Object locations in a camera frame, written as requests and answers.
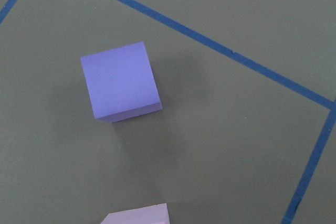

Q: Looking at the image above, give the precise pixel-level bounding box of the purple foam cube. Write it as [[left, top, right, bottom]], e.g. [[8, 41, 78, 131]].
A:
[[81, 42, 162, 123]]

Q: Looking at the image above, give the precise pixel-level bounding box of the pink foam cube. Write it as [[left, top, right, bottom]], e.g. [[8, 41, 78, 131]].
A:
[[101, 203, 170, 224]]

